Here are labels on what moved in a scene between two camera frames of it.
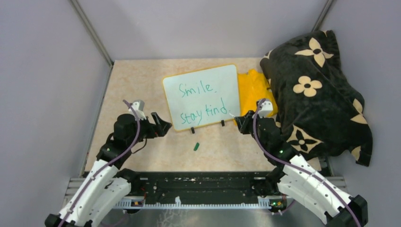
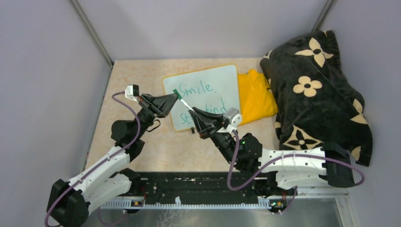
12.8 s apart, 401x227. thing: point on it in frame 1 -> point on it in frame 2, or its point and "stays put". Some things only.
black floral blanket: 320,113 stays put
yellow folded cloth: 253,86 stays put
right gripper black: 244,122 -> 201,124
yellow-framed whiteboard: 201,97 stays put
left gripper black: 159,129 -> 161,105
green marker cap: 196,146 -> 175,90
